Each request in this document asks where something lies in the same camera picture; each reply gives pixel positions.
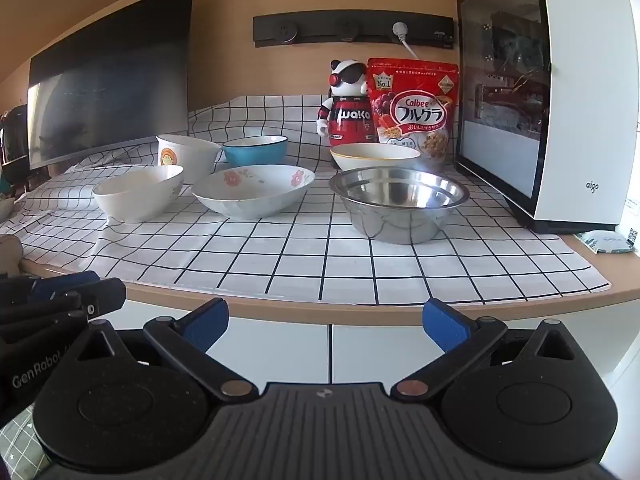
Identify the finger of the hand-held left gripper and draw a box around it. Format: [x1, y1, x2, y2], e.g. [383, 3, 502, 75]
[0, 277, 127, 332]
[0, 270, 101, 307]

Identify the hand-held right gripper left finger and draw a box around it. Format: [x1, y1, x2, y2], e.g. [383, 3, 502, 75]
[75, 297, 258, 402]

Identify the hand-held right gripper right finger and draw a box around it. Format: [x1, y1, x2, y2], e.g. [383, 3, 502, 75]
[391, 299, 576, 402]

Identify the plain white ceramic bowl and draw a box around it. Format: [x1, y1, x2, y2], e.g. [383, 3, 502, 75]
[92, 165, 185, 224]

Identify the stainless steel bowl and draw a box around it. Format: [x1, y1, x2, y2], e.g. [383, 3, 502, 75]
[328, 166, 470, 245]

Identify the shallow floral white bowl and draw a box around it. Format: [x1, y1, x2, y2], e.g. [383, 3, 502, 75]
[191, 164, 317, 220]

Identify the blue enamel bowl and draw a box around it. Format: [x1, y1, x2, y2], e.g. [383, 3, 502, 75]
[222, 135, 290, 167]

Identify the cream bowl with thin rim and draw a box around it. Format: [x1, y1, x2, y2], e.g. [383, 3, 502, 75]
[330, 142, 422, 172]

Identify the beige leather chair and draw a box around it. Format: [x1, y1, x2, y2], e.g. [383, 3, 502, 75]
[0, 234, 24, 277]

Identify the pale green patterned cloth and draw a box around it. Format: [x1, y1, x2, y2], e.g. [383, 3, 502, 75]
[0, 407, 47, 480]

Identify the white cabinet front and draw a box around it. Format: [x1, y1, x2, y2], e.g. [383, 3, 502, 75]
[100, 300, 640, 396]

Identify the white checked tablecloth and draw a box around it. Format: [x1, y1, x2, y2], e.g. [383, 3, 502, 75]
[0, 95, 612, 307]

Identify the dark bulky object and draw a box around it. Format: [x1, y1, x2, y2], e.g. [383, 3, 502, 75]
[0, 105, 30, 196]

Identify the pale green wipe packet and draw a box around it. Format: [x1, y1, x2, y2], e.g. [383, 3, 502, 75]
[574, 230, 635, 255]

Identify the black flat monitor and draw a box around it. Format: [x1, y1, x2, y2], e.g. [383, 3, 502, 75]
[27, 0, 195, 171]

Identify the panda robot toy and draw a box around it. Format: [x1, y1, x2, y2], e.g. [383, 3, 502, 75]
[316, 58, 376, 147]

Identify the red cereal bag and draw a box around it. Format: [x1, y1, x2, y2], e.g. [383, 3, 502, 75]
[367, 57, 460, 166]

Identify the white computer case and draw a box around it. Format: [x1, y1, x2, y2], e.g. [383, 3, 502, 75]
[454, 0, 632, 234]

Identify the white plug with cable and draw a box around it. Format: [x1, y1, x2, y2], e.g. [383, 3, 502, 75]
[391, 21, 422, 61]

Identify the black wall power strip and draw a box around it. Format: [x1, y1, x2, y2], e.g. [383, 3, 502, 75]
[252, 10, 455, 50]

